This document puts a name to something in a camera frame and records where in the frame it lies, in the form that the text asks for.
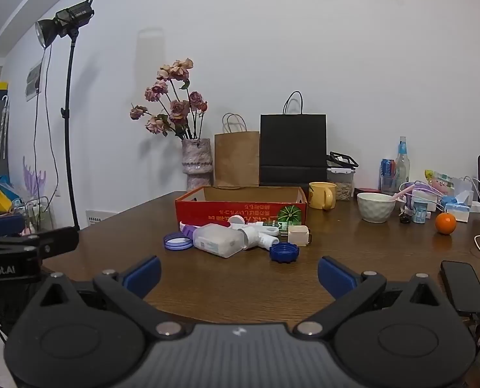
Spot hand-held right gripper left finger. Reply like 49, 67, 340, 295
39, 255, 186, 339

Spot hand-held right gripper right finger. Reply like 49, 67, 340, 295
296, 256, 443, 339

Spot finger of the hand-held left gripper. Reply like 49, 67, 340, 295
35, 226, 80, 258

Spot purple ring lid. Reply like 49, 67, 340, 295
163, 232, 194, 252

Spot blue scalloped cap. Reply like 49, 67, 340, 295
270, 242, 300, 264

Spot red brush with white handle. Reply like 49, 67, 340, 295
254, 225, 282, 252

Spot clear plastic swab box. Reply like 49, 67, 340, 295
193, 224, 243, 259

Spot red and orange cardboard box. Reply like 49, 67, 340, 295
174, 186, 308, 228

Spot dark blue object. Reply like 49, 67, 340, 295
0, 214, 25, 236

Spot white printed panel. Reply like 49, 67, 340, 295
85, 209, 112, 227

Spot white bowl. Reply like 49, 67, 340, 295
357, 192, 396, 224

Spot yellow mug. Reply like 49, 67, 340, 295
308, 182, 338, 210

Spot clear food container black lid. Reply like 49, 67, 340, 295
327, 151, 359, 201

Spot blue drink can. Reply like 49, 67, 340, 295
380, 158, 396, 193

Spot purple plastic item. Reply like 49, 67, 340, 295
402, 181, 441, 208

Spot orange fruit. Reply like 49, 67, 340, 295
435, 212, 458, 235

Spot pink mottled vase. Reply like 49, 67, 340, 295
182, 138, 214, 190

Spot black phone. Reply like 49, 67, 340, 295
440, 260, 480, 318

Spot clear glass bottle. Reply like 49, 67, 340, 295
394, 136, 411, 195

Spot black paper bag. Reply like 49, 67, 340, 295
259, 91, 328, 187

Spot blue tissue pack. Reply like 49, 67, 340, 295
441, 196, 472, 222

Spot colourful snack packet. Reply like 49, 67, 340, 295
424, 170, 454, 195

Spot brown paper bag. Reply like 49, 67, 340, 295
214, 113, 261, 189

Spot dried pink flowers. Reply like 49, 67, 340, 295
130, 58, 208, 140

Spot wire rack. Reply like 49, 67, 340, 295
15, 195, 57, 232

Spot black light cable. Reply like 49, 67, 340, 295
33, 44, 59, 221

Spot wall poster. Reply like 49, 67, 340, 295
25, 61, 43, 102

